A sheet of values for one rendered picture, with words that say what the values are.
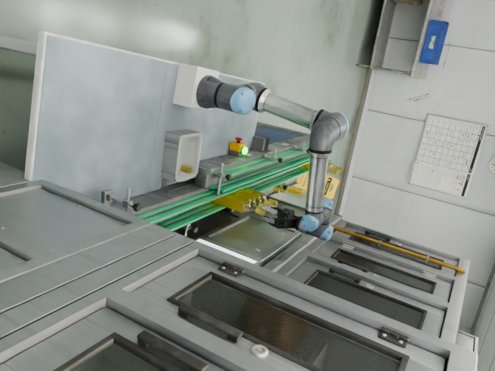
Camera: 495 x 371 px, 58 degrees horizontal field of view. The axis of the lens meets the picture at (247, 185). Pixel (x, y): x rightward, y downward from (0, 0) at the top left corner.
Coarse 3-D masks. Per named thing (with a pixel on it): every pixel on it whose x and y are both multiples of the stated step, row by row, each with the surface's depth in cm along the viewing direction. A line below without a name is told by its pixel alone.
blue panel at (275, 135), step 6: (264, 126) 389; (258, 132) 353; (264, 132) 358; (270, 132) 362; (276, 132) 366; (282, 132) 371; (288, 132) 375; (270, 138) 338; (276, 138) 342; (282, 138) 345; (288, 138) 349
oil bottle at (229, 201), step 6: (222, 198) 229; (228, 198) 228; (234, 198) 228; (240, 198) 229; (222, 204) 230; (228, 204) 228; (234, 204) 227; (240, 204) 225; (246, 204) 224; (240, 210) 226; (246, 210) 225
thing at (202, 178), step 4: (200, 168) 224; (204, 168) 224; (200, 172) 224; (204, 172) 222; (196, 176) 226; (200, 176) 224; (204, 176) 223; (208, 176) 224; (196, 180) 226; (200, 180) 225; (204, 180) 224; (208, 180) 225; (196, 184) 227; (200, 184) 225; (204, 184) 224; (208, 184) 226
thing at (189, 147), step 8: (184, 136) 204; (192, 136) 218; (200, 136) 216; (184, 144) 218; (192, 144) 219; (200, 144) 218; (184, 152) 220; (192, 152) 220; (184, 160) 222; (192, 160) 221; (176, 168) 206; (192, 168) 222; (176, 176) 207; (184, 176) 216; (192, 176) 219
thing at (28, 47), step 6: (0, 36) 156; (0, 42) 157; (6, 42) 155; (12, 42) 154; (18, 42) 152; (24, 42) 151; (30, 42) 150; (6, 48) 156; (12, 48) 154; (18, 48) 152; (24, 48) 151; (30, 48) 150; (36, 48) 148
